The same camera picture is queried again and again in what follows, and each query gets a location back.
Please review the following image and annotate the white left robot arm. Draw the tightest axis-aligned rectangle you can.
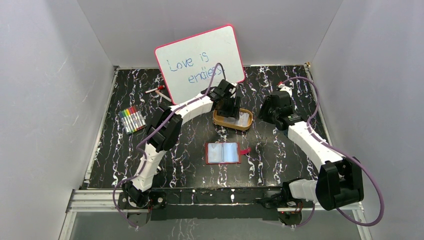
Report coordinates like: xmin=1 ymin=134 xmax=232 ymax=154
xmin=120 ymin=79 xmax=240 ymax=208

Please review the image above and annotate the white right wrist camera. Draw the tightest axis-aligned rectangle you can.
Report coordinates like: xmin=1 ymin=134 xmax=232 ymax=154
xmin=277 ymin=82 xmax=292 ymax=94

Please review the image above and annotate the orange oval tray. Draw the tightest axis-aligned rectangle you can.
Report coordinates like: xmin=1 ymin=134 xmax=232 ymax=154
xmin=213 ymin=108 xmax=253 ymax=131

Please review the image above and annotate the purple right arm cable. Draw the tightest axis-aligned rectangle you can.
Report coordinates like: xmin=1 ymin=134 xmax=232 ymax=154
xmin=276 ymin=76 xmax=386 ymax=229

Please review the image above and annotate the pink framed whiteboard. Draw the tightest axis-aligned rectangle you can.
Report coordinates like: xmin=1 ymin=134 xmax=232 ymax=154
xmin=154 ymin=24 xmax=246 ymax=104

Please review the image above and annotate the red card holder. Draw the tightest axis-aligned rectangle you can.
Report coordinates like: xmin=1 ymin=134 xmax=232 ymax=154
xmin=205 ymin=142 xmax=252 ymax=165

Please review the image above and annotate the red capped marker pen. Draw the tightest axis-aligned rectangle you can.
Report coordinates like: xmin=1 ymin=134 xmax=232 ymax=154
xmin=145 ymin=85 xmax=165 ymax=94

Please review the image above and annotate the pack of coloured markers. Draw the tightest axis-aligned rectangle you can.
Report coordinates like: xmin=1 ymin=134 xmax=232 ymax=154
xmin=118 ymin=105 xmax=147 ymax=135

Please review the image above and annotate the aluminium frame rail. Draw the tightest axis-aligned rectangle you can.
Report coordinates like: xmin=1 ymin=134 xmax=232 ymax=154
xmin=58 ymin=189 xmax=372 ymax=240

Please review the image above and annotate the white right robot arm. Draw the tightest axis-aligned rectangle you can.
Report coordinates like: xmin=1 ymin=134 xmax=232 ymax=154
xmin=258 ymin=90 xmax=364 ymax=211

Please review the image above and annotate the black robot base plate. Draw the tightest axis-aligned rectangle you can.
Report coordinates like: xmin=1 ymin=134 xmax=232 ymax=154
xmin=117 ymin=187 xmax=314 ymax=226

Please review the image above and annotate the white marker pen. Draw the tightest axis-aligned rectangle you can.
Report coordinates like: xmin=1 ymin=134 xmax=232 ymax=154
xmin=155 ymin=90 xmax=172 ymax=102

